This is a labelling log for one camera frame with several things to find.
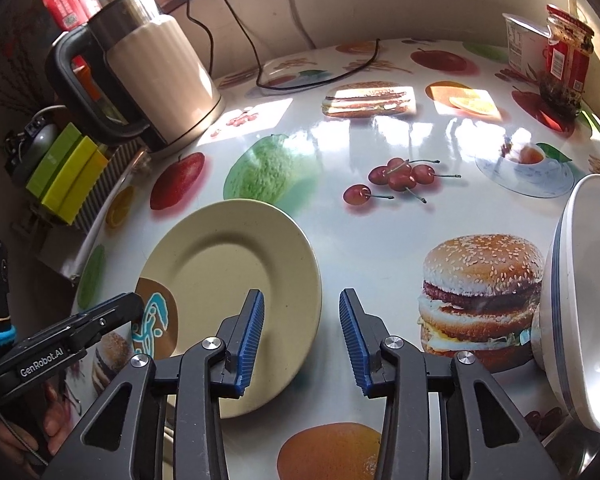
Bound dried twigs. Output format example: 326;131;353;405
0;22;43;113

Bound yellow-green box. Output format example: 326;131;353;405
42;135;99;214

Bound cream electric kettle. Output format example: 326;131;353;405
45;0;227;153

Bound food print tablecloth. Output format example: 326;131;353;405
70;37;600;480

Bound person's left hand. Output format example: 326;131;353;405
0;382;80;463

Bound black cable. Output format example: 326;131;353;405
199;0;382;92
186;0;216;78

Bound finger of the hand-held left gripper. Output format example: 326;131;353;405
72;317;142;362
76;292;146;334

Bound white bowl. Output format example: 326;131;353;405
555;174;600;433

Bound ribbed metal rack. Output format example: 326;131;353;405
75;137;147;234

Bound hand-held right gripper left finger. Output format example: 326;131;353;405
42;287;266;480

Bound stack of cream plates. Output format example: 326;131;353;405
132;200;323;420

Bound white plate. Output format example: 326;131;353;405
531;220;571;411

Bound white plastic cup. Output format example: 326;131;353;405
502;12;552;75

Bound yellow box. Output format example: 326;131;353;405
59;150;110;226

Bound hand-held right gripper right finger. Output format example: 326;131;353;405
339;288;563;480

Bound glass jar with red label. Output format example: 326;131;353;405
539;4;595;121

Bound green box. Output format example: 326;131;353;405
26;122;82;199

